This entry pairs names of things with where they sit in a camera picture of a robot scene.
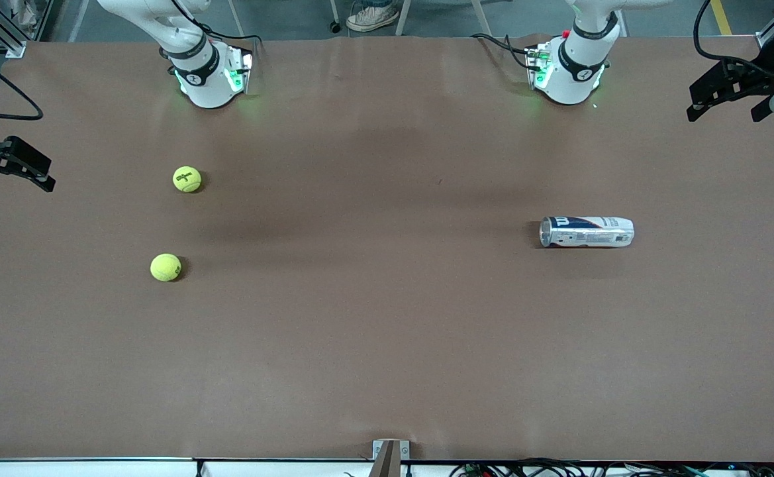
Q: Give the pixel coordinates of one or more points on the yellow tennis ball black logo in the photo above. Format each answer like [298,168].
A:
[187,179]

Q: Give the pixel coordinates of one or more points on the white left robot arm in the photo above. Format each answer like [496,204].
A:
[572,73]

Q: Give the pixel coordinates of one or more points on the beige sneaker shoe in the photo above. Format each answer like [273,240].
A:
[373,16]

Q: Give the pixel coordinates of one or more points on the grey metal camera bracket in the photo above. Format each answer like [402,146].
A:
[390,454]

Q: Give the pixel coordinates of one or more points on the clear tennis ball can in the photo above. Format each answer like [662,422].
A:
[585,232]

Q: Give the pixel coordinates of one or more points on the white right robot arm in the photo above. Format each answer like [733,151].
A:
[204,83]

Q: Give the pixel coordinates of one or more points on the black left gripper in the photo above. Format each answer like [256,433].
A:
[748,79]

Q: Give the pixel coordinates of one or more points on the brown paper table cover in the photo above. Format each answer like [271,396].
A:
[386,331]

